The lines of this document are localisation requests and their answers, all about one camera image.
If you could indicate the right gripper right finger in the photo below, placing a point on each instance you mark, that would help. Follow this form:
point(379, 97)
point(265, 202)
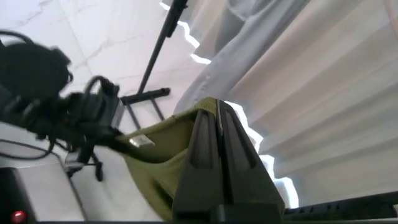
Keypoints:
point(248, 193)

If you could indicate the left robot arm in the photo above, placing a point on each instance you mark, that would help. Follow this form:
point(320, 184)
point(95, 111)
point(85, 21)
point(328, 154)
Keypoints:
point(31, 71)

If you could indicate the black clothes rack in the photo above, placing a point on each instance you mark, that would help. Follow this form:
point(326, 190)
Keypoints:
point(175, 15)

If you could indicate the green garment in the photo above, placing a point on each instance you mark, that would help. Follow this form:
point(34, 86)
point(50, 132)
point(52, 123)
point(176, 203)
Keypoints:
point(161, 174)

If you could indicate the white curtain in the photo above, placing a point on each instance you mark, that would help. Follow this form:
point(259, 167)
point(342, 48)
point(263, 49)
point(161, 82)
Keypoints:
point(326, 109)

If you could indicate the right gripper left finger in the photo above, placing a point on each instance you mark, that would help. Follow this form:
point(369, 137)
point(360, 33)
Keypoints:
point(199, 186)

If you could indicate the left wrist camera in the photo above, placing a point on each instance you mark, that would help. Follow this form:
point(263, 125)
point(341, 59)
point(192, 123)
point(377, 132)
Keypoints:
point(99, 105)

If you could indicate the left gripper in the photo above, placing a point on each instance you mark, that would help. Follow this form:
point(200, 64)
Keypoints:
point(77, 135)

